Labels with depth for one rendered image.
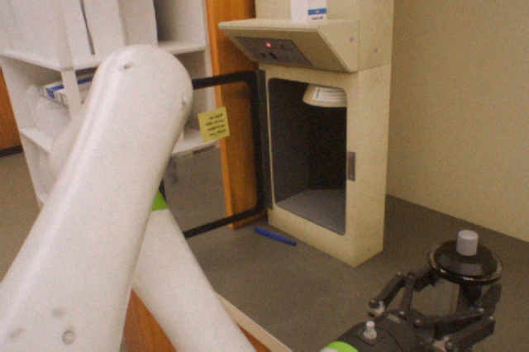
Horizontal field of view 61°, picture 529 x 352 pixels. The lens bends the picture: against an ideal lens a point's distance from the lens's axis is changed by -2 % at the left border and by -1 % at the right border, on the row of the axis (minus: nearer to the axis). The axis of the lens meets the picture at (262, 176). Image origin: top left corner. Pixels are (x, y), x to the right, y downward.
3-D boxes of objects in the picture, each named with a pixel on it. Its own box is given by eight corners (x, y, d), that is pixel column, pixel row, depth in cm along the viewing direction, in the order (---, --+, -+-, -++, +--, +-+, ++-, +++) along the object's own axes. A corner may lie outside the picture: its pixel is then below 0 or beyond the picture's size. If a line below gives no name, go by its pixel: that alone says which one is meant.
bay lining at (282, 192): (333, 178, 143) (333, 63, 129) (405, 202, 124) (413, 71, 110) (274, 203, 128) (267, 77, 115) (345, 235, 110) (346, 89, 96)
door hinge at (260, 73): (267, 206, 131) (259, 68, 117) (273, 210, 130) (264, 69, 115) (263, 209, 131) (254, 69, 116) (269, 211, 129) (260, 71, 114)
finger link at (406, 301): (406, 338, 65) (395, 335, 66) (413, 291, 75) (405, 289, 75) (407, 316, 64) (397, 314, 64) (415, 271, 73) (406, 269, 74)
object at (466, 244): (451, 249, 78) (456, 214, 75) (506, 271, 71) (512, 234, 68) (421, 269, 72) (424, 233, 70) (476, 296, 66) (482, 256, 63)
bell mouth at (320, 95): (335, 88, 123) (335, 67, 121) (391, 96, 111) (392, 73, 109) (288, 100, 113) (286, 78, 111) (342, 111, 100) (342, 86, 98)
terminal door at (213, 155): (265, 211, 130) (256, 68, 115) (164, 246, 115) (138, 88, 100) (264, 211, 130) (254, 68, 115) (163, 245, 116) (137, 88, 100)
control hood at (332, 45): (257, 59, 116) (254, 18, 112) (359, 71, 92) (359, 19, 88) (220, 66, 109) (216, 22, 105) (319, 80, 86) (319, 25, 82)
